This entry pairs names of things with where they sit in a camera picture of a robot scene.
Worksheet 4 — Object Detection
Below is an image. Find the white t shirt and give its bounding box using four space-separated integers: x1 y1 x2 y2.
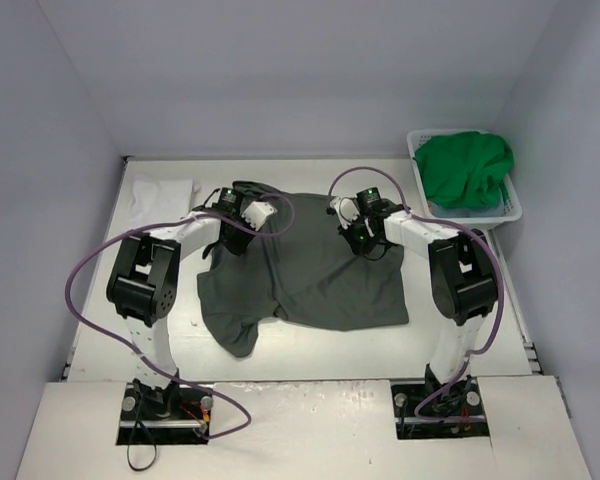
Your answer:
127 177 199 228

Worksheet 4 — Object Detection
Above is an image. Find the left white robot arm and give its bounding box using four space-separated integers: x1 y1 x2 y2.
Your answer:
106 188 276 420

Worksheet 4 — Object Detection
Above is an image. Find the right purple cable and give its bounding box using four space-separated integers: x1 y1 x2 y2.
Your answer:
326 165 505 421

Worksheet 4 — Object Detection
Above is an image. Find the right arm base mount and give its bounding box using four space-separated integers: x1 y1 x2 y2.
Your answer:
391 379 490 441

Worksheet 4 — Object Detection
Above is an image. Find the grey t shirt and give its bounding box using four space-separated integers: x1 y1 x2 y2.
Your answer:
197 180 409 358

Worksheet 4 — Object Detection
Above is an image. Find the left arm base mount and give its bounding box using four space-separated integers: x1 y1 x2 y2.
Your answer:
116 384 214 446

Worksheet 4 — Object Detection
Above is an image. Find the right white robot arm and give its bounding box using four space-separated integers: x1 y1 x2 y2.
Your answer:
327 187 502 412

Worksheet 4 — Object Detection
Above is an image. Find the purple cable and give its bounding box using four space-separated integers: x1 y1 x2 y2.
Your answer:
326 165 505 421
62 193 253 441

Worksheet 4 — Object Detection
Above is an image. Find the light blue t shirt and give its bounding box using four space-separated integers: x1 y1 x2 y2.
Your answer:
428 202 504 218

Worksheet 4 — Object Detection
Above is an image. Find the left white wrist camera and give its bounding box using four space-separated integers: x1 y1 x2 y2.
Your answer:
241 201 277 231

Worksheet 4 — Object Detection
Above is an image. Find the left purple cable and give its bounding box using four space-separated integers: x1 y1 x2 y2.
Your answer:
62 193 253 441

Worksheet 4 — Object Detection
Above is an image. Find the green t shirt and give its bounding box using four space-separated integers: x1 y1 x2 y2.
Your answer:
415 131 514 208

